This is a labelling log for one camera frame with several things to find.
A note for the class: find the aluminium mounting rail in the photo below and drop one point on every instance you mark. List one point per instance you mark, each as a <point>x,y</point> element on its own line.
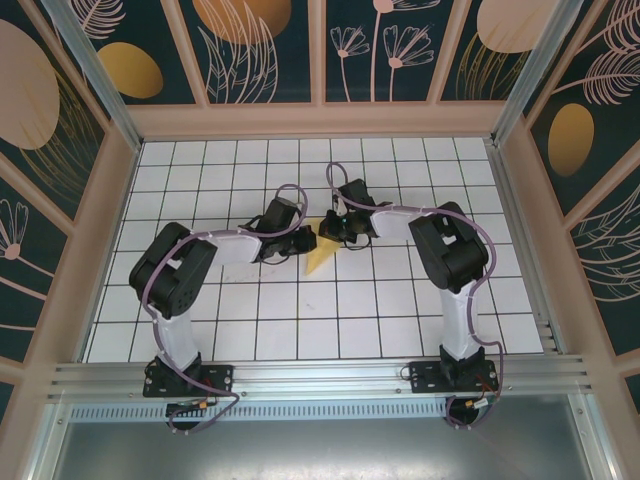
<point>320,380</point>

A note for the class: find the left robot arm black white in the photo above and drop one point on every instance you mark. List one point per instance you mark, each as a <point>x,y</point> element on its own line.
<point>170,270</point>

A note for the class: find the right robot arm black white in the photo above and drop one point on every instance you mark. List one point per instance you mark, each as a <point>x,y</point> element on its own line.
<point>450,250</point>

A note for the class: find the aluminium frame post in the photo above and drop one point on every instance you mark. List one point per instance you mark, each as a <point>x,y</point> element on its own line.
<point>101,85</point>
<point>545,55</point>

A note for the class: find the grey metal sheet panel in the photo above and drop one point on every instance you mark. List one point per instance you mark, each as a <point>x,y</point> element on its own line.
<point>320,450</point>

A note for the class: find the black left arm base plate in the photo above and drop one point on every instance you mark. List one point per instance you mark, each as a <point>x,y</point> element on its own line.
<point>220,380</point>

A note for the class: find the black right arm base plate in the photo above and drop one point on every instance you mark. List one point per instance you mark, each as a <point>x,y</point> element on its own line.
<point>425,380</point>

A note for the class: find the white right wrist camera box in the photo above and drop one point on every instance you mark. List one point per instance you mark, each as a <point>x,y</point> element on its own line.
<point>342,212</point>

